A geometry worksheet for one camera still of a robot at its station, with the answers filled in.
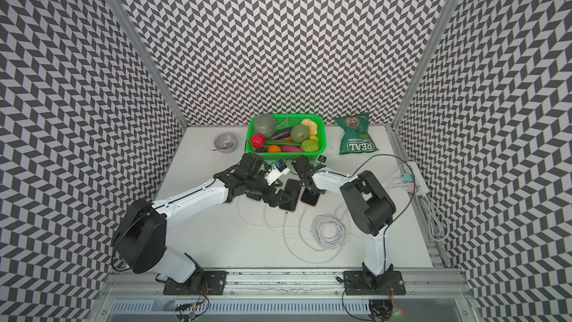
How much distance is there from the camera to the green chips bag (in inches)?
42.2

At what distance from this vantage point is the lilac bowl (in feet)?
3.48

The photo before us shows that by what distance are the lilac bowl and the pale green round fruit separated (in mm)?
287

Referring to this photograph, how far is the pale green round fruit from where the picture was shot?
1.07 m
